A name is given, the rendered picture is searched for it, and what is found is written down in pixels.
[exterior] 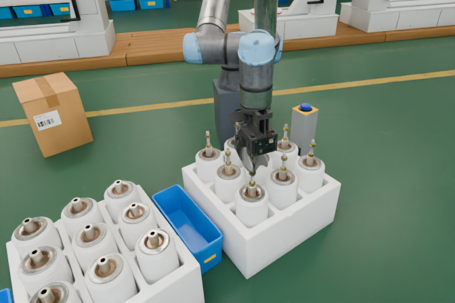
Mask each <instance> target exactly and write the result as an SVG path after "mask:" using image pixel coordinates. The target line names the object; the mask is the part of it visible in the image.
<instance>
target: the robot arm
mask: <svg viewBox="0 0 455 303"><path fill-rule="evenodd" d="M229 8H230V0H203V1H202V7H201V10H200V15H199V19H198V24H197V28H196V33H194V32H193V33H188V34H186V35H185V36H184V38H183V55H184V58H185V60H186V61H187V63H190V64H201V65H203V64H221V72H220V75H219V80H218V85H219V87H220V88H221V89H224V90H227V91H239V102H240V109H237V110H235V111H234V112H232V113H229V117H230V122H243V121H244V122H243V123H240V126H239V127H238V128H237V130H238V132H237V135H235V141H234V148H235V150H236V153H237V154H238V157H239V158H240V160H241V162H242V164H243V166H244V167H245V168H246V170H247V171H249V172H251V171H253V167H254V171H256V170H257V169H258V167H259V166H260V164H262V165H264V166H265V167H268V161H267V158H266V157H265V154H267V153H270V152H274V151H277V146H278V133H277V132H276V131H275V130H274V129H273V128H272V127H271V126H270V125H269V119H270V118H272V116H273V112H272V111H271V103H272V91H273V90H274V88H273V74H274V64H277V63H278V62H279V61H280V58H281V54H282V44H283V38H282V37H281V36H279V34H278V32H277V31H276V26H277V14H278V0H254V15H255V29H254V30H253V31H251V32H249V33H246V32H231V33H225V30H226V25H227V20H228V12H229ZM252 155H253V162H252V163H251V159H250V158H252Z"/></svg>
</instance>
